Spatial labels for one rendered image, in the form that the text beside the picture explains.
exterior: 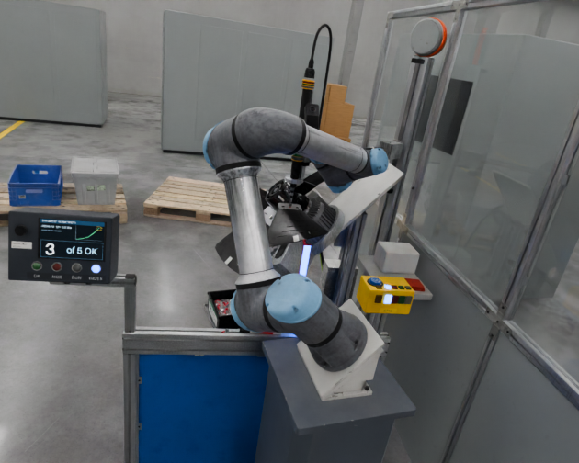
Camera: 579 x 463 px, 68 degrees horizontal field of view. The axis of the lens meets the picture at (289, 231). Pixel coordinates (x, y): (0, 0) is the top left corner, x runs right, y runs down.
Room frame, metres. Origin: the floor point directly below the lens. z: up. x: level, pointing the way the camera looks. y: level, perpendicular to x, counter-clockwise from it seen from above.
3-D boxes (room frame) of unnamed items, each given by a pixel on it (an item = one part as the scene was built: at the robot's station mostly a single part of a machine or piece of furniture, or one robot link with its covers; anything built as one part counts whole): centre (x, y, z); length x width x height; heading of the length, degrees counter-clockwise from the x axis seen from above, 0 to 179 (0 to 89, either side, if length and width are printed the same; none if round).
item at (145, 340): (1.21, 0.03, 0.82); 0.90 x 0.04 x 0.08; 102
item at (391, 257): (1.89, -0.52, 0.92); 0.17 x 0.16 x 0.11; 102
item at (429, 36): (2.11, -0.48, 1.88); 0.16 x 0.07 x 0.16; 47
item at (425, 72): (2.11, -0.48, 0.90); 0.08 x 0.06 x 1.80; 47
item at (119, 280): (1.10, 0.55, 1.04); 0.24 x 0.03 x 0.03; 102
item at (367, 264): (1.81, -0.50, 0.85); 0.36 x 0.24 x 0.03; 12
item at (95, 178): (4.04, 1.98, 0.31); 0.60 x 0.42 x 0.33; 26
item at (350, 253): (1.78, -0.29, 0.58); 0.09 x 0.05 x 1.15; 12
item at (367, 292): (1.29, -0.35, 1.02); 0.16 x 0.10 x 0.11; 102
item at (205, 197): (4.58, 0.93, 0.07); 1.20 x 1.00 x 0.15; 93
